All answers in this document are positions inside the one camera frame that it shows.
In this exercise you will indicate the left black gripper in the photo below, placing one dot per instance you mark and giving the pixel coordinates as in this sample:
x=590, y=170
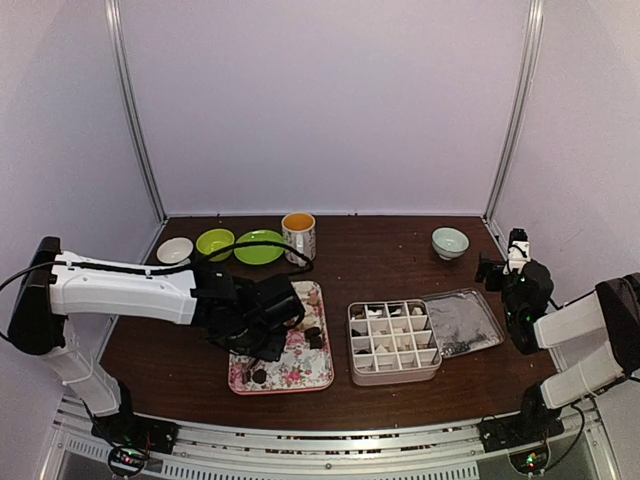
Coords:
x=271, y=352

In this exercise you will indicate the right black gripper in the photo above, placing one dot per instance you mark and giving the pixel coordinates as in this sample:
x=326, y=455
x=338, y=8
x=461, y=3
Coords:
x=491, y=283

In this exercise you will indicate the pink rabbit tin lid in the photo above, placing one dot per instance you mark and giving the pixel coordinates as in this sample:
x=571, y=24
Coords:
x=463, y=322

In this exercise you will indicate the floral pink tray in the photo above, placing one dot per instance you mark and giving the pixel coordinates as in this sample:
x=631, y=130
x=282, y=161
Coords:
x=306, y=363

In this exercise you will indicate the pink divided tin box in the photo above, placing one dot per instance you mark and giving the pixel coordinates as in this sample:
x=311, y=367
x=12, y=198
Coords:
x=391, y=342

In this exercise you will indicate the metal serving tongs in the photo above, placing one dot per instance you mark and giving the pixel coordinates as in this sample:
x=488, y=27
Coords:
x=254, y=372

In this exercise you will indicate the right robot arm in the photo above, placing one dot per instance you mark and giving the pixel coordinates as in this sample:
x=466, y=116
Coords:
x=526, y=288

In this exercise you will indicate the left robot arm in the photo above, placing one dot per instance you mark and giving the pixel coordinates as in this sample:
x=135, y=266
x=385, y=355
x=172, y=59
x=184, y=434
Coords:
x=240, y=316

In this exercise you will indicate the pale blue tea bowl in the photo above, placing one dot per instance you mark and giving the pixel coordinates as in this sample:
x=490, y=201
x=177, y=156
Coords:
x=449, y=243

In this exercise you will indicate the green plate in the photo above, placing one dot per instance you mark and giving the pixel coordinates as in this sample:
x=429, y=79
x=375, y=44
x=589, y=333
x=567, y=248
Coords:
x=259, y=255

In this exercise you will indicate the green bowl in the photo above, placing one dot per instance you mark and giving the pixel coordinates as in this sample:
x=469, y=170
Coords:
x=213, y=240

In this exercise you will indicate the floral white mug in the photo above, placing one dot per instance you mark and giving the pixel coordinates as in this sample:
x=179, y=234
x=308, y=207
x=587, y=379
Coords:
x=299, y=232

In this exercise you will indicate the black white bowl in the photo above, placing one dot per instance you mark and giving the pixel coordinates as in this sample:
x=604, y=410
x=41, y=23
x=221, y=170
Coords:
x=175, y=251

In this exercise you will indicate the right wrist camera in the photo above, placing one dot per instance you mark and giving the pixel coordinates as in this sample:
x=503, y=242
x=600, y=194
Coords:
x=518, y=251

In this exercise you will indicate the right aluminium frame post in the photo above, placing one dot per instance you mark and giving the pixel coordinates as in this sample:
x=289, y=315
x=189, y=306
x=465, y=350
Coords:
x=530, y=53

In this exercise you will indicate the aluminium frame post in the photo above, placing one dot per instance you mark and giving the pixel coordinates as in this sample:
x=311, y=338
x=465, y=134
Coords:
x=530, y=53
x=116, y=31

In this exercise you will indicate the front aluminium rail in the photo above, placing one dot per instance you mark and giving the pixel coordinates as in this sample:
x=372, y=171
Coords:
x=442, y=451

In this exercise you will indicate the left aluminium frame post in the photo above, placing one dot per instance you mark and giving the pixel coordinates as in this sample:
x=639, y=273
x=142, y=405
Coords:
x=116, y=31

